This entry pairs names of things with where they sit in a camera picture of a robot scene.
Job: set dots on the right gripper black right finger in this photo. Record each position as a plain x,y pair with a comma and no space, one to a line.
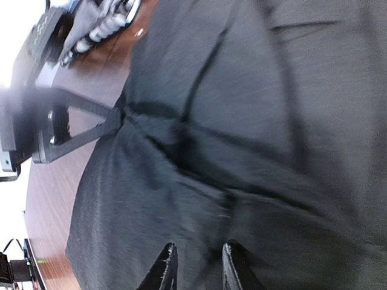
237,274

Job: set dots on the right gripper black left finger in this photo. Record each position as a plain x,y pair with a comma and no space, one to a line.
163,273

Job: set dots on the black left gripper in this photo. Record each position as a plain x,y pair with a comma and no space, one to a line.
45,124

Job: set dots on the black long sleeve shirt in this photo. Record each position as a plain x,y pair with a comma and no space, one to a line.
258,121

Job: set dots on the black white patterned folded shirt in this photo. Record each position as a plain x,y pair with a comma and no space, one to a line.
102,30

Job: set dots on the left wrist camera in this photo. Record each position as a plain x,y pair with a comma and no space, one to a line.
46,40

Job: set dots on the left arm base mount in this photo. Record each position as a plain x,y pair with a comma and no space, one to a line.
16,272

